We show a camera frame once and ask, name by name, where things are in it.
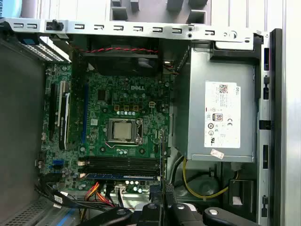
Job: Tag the green Dell motherboard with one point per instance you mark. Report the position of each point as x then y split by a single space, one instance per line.
98 110

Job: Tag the black case fan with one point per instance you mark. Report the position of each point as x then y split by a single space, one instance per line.
117 63

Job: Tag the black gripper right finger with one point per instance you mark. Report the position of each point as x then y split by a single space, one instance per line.
182 215

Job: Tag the black graphics card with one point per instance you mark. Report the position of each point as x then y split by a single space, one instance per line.
64 122

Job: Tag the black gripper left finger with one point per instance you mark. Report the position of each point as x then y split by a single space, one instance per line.
150 215

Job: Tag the black RAM slot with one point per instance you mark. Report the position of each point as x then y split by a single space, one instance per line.
117 170
117 165
117 159

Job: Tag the silver CPU chip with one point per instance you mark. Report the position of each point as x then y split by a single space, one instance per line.
122 131

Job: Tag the silver perforated slot cover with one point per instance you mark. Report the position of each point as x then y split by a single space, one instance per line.
47 53

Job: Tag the white expansion slot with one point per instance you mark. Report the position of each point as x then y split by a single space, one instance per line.
60 101

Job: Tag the black open PC case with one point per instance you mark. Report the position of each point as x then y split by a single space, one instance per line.
164 29

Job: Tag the blue expansion slot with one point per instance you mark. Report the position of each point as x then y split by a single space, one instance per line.
85 113

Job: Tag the green RAM stick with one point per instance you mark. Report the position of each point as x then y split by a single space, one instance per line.
163 164

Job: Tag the metal CPU socket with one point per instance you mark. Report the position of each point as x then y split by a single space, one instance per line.
138 130

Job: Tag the black clip on case rail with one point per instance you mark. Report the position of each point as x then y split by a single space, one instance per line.
54 25

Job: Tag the blue plastic card latch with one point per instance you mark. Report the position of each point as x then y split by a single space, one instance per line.
30 40

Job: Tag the silver power supply unit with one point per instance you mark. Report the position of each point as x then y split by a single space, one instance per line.
195 106

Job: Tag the black expansion slot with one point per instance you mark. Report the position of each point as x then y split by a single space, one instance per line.
52 110

